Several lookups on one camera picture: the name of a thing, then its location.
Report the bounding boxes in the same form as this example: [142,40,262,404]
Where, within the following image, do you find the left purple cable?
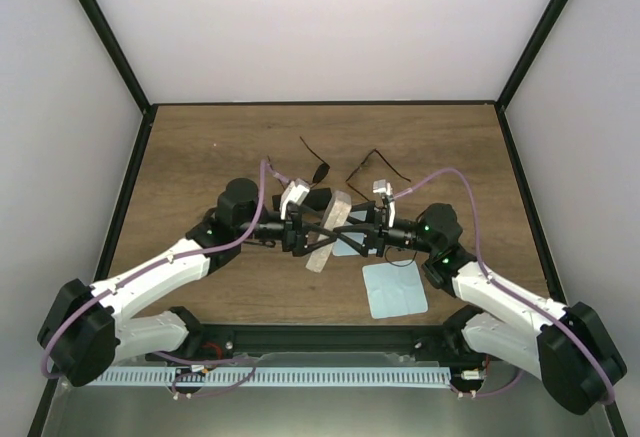
[42,159,296,401]

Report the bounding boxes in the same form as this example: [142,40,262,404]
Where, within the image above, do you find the black geometric glasses case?
[271,188,332,211]

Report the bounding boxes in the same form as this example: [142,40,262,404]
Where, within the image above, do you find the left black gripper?
[238,204,338,257]

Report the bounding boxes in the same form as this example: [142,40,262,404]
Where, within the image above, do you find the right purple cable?
[384,167,616,406]

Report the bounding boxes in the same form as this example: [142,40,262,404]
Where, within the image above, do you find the white slotted cable duct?
[91,367,451,389]

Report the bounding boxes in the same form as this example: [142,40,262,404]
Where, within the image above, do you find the grey metal front plate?
[41,375,613,436]

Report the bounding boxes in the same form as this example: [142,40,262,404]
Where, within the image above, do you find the lower light blue cloth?
[362,260,429,320]

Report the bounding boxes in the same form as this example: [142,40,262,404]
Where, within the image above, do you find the black aluminium frame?
[27,0,629,437]

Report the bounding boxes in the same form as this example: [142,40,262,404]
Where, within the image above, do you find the grey glasses case green lining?
[305,190,352,273]

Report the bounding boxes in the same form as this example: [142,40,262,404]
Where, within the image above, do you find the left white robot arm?
[38,178,352,387]

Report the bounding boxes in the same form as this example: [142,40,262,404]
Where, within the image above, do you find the gold-trimmed black sunglasses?
[344,148,412,201]

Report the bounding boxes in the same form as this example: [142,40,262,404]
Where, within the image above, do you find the upper light blue cloth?
[332,211,367,257]

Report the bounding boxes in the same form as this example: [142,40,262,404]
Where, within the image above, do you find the light blue cloth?
[362,260,429,320]
[332,211,367,257]

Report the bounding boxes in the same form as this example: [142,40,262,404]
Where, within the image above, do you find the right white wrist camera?
[372,179,394,206]

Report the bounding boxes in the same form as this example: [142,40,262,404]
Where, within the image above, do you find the purple cable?
[384,167,616,406]
[42,159,296,401]

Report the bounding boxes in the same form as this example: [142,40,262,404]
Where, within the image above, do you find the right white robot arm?
[345,203,627,415]

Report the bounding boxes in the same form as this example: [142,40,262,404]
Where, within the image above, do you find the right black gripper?
[335,201,437,257]

